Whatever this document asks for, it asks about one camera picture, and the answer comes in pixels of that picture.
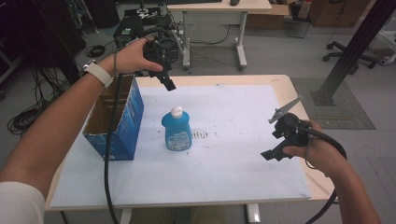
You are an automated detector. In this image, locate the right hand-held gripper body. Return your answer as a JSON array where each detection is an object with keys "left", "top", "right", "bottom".
[{"left": 268, "top": 94, "right": 312, "bottom": 151}]

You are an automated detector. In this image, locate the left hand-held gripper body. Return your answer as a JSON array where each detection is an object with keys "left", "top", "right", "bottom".
[{"left": 142, "top": 27, "right": 182, "bottom": 78}]

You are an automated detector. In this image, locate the blue dish soap bottle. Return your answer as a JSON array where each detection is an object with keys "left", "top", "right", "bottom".
[{"left": 161, "top": 105, "right": 193, "bottom": 152}]

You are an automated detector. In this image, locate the blue cardboard box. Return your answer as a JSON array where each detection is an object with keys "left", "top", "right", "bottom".
[{"left": 82, "top": 74, "right": 145, "bottom": 161}]

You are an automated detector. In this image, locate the person's left hand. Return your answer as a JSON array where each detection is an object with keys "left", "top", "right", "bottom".
[{"left": 98, "top": 37, "right": 164, "bottom": 78}]

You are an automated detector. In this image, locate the person's right hand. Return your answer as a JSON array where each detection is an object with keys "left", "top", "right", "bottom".
[{"left": 282, "top": 119, "right": 348, "bottom": 177}]

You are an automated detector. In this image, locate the open computer case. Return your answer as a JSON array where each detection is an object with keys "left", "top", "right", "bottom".
[{"left": 157, "top": 17, "right": 183, "bottom": 62}]

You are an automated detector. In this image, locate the black computer tower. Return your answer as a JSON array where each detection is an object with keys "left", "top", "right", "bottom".
[{"left": 112, "top": 14, "right": 148, "bottom": 50}]

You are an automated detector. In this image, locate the light wooden table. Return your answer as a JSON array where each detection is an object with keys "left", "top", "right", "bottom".
[{"left": 45, "top": 74, "right": 335, "bottom": 224}]

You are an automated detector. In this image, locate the white sheet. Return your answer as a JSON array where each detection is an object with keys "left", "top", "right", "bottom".
[{"left": 49, "top": 84, "right": 312, "bottom": 209}]

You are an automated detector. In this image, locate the grey floor mat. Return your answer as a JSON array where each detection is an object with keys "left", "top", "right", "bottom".
[{"left": 289, "top": 77, "right": 376, "bottom": 131}]

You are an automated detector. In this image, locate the white wristwatch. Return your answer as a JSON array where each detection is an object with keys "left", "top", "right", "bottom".
[{"left": 78, "top": 59, "right": 115, "bottom": 89}]

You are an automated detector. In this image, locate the white desk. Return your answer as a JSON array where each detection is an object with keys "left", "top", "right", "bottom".
[{"left": 166, "top": 0, "right": 274, "bottom": 71}]

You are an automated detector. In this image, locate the black office chair base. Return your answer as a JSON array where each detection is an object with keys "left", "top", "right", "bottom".
[{"left": 321, "top": 40, "right": 379, "bottom": 76}]

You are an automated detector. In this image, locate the brown cardboard box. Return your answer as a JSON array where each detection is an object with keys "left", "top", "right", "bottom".
[{"left": 246, "top": 3, "right": 292, "bottom": 31}]

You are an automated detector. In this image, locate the dark curtain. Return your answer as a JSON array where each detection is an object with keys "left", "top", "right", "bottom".
[{"left": 0, "top": 0, "right": 82, "bottom": 85}]

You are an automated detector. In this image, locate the brown wooden cabinet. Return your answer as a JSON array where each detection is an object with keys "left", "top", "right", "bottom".
[{"left": 307, "top": 0, "right": 372, "bottom": 28}]

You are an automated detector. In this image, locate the white shirt sleeve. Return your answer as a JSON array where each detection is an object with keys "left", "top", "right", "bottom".
[{"left": 0, "top": 181, "right": 46, "bottom": 224}]

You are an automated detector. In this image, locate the thick black gripper cable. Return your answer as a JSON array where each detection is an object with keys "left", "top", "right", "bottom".
[
  {"left": 297, "top": 124, "right": 348, "bottom": 224},
  {"left": 103, "top": 73, "right": 125, "bottom": 224}
]

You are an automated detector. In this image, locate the black cable under desk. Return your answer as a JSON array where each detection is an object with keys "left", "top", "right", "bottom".
[{"left": 190, "top": 24, "right": 232, "bottom": 46}]

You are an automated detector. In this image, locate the small black cable coil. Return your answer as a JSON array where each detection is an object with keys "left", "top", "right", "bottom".
[{"left": 85, "top": 44, "right": 106, "bottom": 59}]

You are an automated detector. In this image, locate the black metal post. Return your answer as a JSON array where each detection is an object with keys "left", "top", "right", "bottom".
[{"left": 309, "top": 0, "right": 396, "bottom": 106}]

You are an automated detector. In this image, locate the black wire stand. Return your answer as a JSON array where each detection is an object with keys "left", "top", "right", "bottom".
[{"left": 286, "top": 15, "right": 312, "bottom": 39}]

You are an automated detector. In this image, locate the bundle of black floor cables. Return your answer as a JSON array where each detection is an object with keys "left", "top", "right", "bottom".
[{"left": 6, "top": 66, "right": 74, "bottom": 138}]

